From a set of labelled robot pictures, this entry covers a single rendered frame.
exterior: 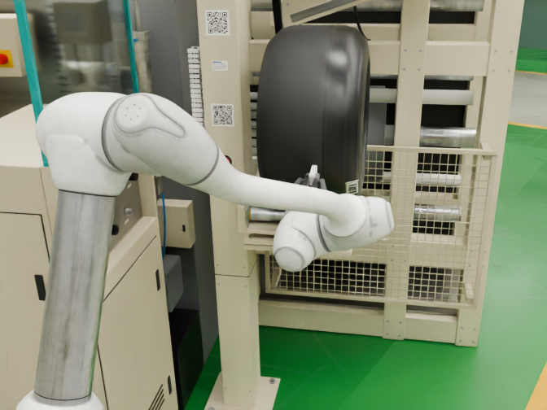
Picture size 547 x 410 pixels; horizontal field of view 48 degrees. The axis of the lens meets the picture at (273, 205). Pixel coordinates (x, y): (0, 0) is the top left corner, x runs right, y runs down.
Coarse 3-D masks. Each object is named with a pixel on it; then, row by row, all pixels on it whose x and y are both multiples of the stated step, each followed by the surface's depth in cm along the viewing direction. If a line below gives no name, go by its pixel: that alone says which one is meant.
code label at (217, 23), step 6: (210, 12) 188; (216, 12) 188; (222, 12) 187; (228, 12) 187; (210, 18) 189; (216, 18) 188; (222, 18) 188; (228, 18) 188; (210, 24) 189; (216, 24) 189; (222, 24) 189; (228, 24) 188; (210, 30) 190; (216, 30) 190; (222, 30) 189; (228, 30) 189
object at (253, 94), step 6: (252, 90) 250; (252, 96) 238; (252, 102) 239; (252, 108) 239; (252, 114) 241; (252, 120) 243; (252, 126) 242; (252, 132) 244; (252, 138) 259; (252, 144) 245; (252, 150) 247; (252, 156) 249; (252, 162) 248
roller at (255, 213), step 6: (252, 210) 205; (258, 210) 204; (264, 210) 204; (270, 210) 204; (276, 210) 204; (282, 210) 203; (252, 216) 205; (258, 216) 204; (264, 216) 204; (270, 216) 203; (276, 216) 203; (282, 216) 203
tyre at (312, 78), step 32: (288, 32) 187; (320, 32) 186; (352, 32) 186; (288, 64) 178; (320, 64) 176; (352, 64) 177; (288, 96) 175; (320, 96) 174; (352, 96) 175; (256, 128) 182; (288, 128) 176; (320, 128) 174; (352, 128) 175; (288, 160) 180; (320, 160) 178; (352, 160) 179
